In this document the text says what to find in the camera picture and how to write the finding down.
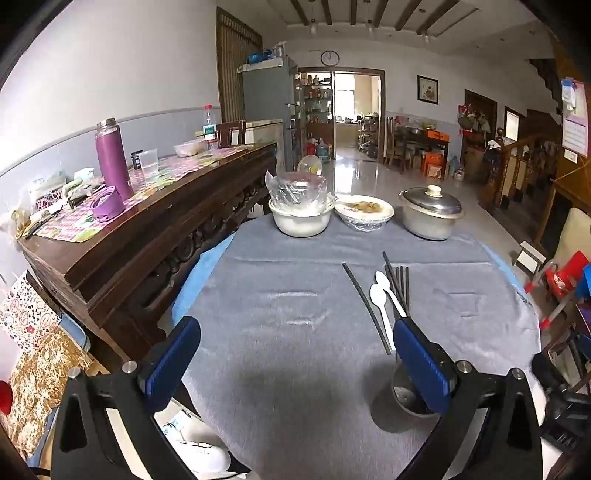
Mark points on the framed wall picture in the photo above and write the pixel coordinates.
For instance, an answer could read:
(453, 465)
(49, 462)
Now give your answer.
(427, 88)

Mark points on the white chest freezer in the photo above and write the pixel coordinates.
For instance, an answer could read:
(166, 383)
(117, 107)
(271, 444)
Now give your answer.
(263, 131)

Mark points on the orange cardboard box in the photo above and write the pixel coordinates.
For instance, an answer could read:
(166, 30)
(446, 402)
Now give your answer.
(435, 166)

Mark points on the red-capped water bottle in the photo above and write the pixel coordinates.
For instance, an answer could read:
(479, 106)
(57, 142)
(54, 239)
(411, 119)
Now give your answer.
(210, 127)

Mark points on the wooden chair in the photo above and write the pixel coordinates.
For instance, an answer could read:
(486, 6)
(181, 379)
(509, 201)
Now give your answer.
(231, 133)

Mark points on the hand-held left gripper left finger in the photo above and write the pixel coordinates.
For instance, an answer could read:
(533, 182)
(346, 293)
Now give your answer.
(171, 362)

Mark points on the plastic-wrapped plate of food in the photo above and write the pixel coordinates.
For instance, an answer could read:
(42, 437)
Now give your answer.
(364, 210)

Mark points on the checkered pink mat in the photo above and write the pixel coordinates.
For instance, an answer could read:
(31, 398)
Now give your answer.
(152, 182)

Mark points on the purple thermos cup lid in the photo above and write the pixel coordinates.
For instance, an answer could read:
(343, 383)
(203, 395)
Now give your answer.
(107, 205)

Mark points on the plastic-wrapped glass bowl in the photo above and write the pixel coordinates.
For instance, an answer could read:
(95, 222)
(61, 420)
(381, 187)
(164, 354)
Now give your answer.
(298, 189)

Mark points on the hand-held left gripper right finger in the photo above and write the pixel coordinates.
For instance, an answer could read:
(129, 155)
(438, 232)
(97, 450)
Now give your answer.
(422, 369)

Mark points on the dark chopstick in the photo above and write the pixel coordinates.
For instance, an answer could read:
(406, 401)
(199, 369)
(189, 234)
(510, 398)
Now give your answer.
(367, 307)
(401, 286)
(392, 277)
(392, 288)

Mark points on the wall calendar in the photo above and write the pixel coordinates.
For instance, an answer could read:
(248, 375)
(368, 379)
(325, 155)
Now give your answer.
(575, 124)

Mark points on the brown wooden door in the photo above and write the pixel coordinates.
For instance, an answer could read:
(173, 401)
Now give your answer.
(235, 69)

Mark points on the red child chair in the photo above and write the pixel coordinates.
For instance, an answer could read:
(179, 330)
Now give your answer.
(565, 277)

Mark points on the glass shelf cabinet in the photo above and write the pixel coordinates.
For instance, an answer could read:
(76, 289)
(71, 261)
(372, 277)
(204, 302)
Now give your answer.
(316, 101)

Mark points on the dark wooden dining table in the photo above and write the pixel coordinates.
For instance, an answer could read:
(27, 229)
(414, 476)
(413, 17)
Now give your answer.
(418, 138)

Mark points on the wooden stair railing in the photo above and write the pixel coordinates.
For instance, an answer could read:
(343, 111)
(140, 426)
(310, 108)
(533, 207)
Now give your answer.
(517, 166)

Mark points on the carved wooden sideboard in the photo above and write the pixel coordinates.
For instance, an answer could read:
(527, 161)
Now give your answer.
(152, 258)

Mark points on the purple thermos bottle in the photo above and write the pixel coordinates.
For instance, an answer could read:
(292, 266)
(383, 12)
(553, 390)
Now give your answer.
(113, 157)

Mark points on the metal pot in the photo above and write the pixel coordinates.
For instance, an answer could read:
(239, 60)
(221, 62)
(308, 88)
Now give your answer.
(427, 228)

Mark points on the blue table cover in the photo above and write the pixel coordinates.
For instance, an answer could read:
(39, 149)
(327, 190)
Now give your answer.
(203, 272)

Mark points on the clear plastic cup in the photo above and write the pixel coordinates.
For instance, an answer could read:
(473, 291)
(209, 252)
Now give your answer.
(149, 165)

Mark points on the clear food container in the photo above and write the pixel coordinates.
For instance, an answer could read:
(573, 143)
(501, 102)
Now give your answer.
(190, 148)

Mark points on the metal pot lid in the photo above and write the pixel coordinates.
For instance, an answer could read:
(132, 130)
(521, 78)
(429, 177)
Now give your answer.
(431, 201)

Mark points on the white bowl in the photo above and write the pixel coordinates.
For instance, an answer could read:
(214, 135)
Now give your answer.
(300, 224)

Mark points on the small electric fan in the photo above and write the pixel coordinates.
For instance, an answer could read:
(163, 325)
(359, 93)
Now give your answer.
(309, 165)

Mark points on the white plastic object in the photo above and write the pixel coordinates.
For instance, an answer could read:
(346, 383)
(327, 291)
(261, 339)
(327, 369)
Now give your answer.
(198, 450)

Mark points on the white plastic spoon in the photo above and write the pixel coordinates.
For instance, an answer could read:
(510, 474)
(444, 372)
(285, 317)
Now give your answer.
(377, 296)
(382, 279)

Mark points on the round wall clock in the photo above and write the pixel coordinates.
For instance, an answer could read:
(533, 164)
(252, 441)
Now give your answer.
(330, 57)

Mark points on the small dark jar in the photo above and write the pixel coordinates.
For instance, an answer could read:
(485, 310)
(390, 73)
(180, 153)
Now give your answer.
(136, 160)

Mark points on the flat orange box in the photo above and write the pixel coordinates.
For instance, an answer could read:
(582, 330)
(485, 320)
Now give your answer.
(437, 134)

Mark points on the floral patterned cloth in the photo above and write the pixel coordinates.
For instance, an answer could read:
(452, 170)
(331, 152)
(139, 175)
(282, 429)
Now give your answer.
(41, 364)

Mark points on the blue water jug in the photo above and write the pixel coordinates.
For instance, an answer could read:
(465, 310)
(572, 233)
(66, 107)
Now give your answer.
(324, 151)

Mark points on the white step stool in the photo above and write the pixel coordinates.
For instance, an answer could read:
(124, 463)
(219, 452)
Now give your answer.
(531, 256)

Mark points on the metal utensil holder cup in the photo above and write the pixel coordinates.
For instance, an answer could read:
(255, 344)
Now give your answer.
(407, 398)

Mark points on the grey refrigerator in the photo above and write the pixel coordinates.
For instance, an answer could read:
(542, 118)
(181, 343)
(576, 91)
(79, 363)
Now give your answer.
(268, 92)

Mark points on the grey tablecloth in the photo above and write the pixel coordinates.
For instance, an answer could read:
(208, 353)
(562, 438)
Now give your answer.
(300, 300)

